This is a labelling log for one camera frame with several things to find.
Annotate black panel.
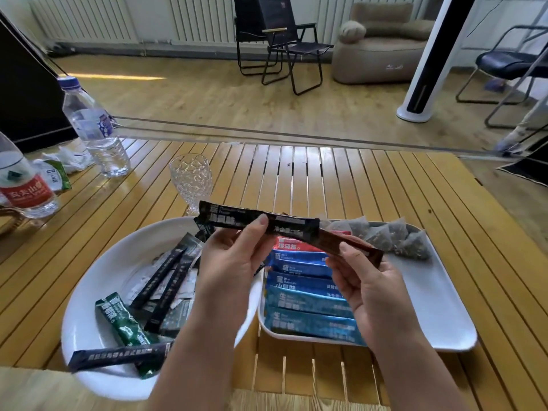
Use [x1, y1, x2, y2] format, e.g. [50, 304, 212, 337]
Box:
[0, 12, 78, 154]

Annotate pile of pyramid tea bags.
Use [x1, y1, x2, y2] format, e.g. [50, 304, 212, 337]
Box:
[319, 215, 434, 261]

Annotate crumpled white wrapper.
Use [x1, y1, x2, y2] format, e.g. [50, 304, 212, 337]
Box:
[42, 145, 94, 174]

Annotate round beige cushion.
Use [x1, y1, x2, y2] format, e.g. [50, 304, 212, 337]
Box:
[338, 20, 367, 44]

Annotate white torn wrappers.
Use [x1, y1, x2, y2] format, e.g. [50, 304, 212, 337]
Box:
[124, 251, 198, 311]

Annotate blue seat metal chair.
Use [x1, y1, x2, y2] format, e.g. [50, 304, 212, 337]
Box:
[455, 24, 548, 130]

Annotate green stick packet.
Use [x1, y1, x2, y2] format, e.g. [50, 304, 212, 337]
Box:
[94, 292, 162, 380]

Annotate rectangular white tray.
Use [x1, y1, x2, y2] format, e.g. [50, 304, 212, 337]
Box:
[256, 220, 478, 354]

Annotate beige armchair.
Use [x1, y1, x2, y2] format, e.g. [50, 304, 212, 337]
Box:
[331, 1, 436, 85]

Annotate dark green sachet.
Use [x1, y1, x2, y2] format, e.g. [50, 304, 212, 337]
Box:
[159, 299, 194, 339]

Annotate person's right hand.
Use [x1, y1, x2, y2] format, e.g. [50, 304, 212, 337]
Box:
[325, 236, 424, 352]

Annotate slim black stick packet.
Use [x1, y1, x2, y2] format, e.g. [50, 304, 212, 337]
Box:
[128, 247, 189, 312]
[143, 232, 204, 335]

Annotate red stick packet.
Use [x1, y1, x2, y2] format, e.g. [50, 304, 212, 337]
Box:
[274, 236, 327, 253]

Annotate dark teal stick packet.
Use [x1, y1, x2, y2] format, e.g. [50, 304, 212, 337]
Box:
[193, 215, 215, 243]

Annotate white tower fan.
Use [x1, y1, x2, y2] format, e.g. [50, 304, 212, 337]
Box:
[396, 0, 479, 124]

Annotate round white plate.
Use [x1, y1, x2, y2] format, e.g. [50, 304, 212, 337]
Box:
[61, 215, 264, 402]

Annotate navy stick packet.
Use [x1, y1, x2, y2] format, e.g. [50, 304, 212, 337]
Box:
[68, 341, 174, 374]

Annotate black floor mat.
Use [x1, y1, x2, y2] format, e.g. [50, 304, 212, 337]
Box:
[496, 136, 548, 188]

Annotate brown stick packet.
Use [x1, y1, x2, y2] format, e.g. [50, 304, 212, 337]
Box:
[316, 229, 384, 269]

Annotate blue cap water bottle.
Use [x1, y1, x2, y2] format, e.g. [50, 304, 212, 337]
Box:
[57, 75, 132, 179]

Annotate black stick packet white print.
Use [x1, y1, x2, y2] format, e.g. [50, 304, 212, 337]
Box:
[198, 200, 321, 245]

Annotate black folding chair wooden armrest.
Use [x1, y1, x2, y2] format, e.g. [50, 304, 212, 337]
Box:
[256, 0, 335, 96]

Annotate person's left forearm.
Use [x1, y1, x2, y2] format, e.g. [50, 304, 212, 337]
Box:
[146, 306, 258, 411]

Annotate light blue stick packet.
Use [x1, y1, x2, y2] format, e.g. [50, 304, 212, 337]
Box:
[263, 286, 355, 319]
[263, 305, 368, 347]

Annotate red label water bottle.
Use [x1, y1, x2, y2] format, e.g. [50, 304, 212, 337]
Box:
[0, 131, 60, 220]

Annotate green and white packet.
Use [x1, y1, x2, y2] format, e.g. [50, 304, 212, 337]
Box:
[33, 159, 73, 194]

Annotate person's left hand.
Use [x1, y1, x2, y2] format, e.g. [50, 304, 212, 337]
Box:
[193, 214, 279, 321]

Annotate dark blue stick packet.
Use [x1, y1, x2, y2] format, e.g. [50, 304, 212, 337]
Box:
[266, 251, 330, 265]
[270, 258, 334, 279]
[265, 271, 345, 299]

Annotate clear patterned glass goblet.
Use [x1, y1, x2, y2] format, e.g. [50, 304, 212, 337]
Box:
[169, 152, 214, 217]

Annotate wooden curved handle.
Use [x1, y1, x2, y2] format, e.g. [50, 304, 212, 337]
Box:
[0, 207, 27, 237]

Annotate person's right forearm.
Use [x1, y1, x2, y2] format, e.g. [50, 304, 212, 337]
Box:
[367, 331, 472, 411]

